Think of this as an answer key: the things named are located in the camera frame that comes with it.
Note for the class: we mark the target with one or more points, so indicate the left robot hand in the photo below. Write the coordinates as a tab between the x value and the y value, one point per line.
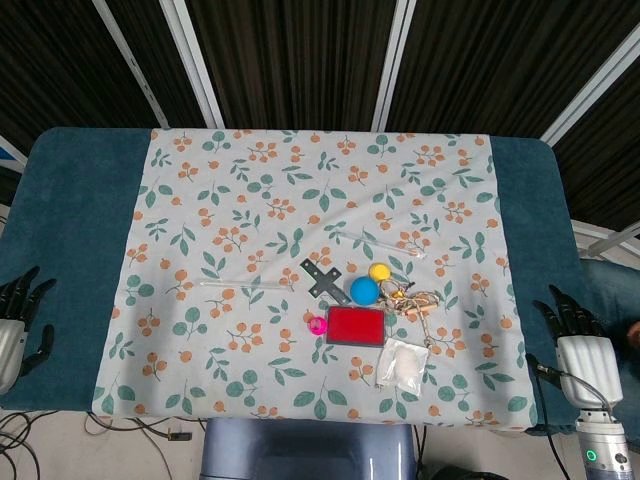
11	334

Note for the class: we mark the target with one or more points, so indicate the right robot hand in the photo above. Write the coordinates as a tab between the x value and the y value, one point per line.
585	345

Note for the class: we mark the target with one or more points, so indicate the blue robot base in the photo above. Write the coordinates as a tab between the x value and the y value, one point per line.
306	450

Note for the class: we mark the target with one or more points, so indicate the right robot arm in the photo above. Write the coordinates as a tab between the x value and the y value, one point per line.
602	445

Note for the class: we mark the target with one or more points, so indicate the yellow ball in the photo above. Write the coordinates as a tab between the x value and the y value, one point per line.
379	272

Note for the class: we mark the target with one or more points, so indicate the blue ball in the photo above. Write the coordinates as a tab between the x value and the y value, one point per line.
364	290

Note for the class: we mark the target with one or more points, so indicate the teal table cover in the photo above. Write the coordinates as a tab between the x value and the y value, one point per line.
70	250

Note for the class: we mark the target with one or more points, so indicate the clear bag with cotton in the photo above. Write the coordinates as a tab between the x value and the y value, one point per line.
403	367

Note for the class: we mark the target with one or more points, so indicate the clear glass tube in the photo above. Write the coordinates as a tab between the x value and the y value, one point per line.
245	284
382	242

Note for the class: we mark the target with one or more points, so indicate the red ink pad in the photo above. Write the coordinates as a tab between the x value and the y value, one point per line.
355	326

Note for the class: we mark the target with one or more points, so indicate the floral print cloth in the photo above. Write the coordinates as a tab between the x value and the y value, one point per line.
320	270

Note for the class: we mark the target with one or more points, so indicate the black metal cross bracket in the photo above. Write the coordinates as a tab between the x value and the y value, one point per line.
324	281

